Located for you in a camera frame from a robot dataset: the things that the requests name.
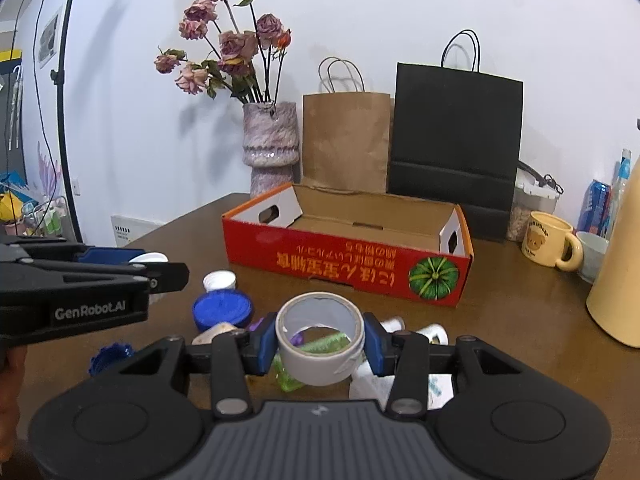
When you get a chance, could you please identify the clear plastic bottle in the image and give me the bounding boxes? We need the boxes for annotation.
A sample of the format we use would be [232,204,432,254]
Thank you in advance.
[606,148,631,240]

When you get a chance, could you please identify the black paper bag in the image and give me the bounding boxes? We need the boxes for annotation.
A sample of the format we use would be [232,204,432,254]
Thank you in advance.
[387,28,524,240]

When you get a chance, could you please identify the blue toothed cap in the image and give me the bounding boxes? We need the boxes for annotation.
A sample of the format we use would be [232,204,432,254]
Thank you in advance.
[88,342,134,377]

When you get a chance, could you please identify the small white cap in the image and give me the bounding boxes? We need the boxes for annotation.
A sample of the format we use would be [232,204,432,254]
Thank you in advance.
[202,270,236,292]

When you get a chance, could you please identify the yellow bear mug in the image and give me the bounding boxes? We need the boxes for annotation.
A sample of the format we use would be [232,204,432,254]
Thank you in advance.
[521,211,584,272]

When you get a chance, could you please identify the black light stand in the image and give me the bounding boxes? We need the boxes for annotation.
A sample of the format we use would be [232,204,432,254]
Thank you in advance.
[32,0,82,243]

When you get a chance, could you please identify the green spray bottle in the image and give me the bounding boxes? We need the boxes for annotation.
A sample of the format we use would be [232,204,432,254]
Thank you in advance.
[271,326,354,394]

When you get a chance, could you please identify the clear food storage container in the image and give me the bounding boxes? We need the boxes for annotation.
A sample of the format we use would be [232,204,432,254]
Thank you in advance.
[506,160,564,243]

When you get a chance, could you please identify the person's left hand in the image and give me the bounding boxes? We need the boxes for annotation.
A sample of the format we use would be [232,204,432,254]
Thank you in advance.
[0,347,27,463]

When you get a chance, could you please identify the white tape roll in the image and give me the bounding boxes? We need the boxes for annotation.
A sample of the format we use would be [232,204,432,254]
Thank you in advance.
[276,292,364,387]

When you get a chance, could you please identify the blue soda can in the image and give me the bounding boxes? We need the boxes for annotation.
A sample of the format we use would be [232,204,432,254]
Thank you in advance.
[576,180,611,235]

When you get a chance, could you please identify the pink textured vase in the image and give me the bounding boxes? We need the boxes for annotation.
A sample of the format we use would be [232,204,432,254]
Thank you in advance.
[243,102,299,197]

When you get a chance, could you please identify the red pumpkin cardboard box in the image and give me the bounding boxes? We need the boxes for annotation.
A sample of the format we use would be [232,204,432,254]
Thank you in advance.
[221,183,474,307]

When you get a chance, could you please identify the cream thermos jug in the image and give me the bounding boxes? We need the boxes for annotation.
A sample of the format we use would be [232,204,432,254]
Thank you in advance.
[586,162,640,349]

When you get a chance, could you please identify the pale green cup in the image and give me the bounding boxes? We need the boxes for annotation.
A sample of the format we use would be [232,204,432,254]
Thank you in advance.
[576,231,608,284]

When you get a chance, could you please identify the large blue jar lid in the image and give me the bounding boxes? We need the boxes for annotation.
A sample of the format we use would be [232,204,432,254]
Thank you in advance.
[192,289,254,333]

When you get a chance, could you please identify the dried pink rose bouquet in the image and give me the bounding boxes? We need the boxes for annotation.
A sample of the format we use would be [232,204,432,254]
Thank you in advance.
[154,0,292,105]

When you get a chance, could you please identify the brown paper bag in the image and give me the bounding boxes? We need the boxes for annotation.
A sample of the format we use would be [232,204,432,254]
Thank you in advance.
[302,55,394,194]

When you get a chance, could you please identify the white nasal spray bottle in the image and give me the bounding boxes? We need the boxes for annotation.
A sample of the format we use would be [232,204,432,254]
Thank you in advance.
[348,314,454,411]

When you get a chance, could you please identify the black cable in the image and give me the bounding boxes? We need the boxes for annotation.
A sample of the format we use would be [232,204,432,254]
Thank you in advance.
[517,159,565,196]

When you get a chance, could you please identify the purple toothed cap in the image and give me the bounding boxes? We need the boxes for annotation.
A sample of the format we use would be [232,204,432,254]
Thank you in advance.
[248,318,264,333]

